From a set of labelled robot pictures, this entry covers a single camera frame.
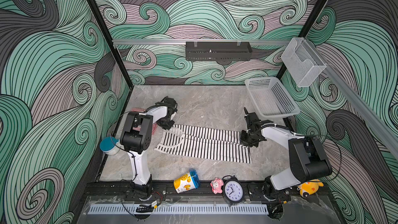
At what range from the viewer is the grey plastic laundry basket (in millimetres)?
998

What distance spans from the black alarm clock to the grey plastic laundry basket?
0.42 m

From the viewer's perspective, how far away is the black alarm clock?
2.30 feet
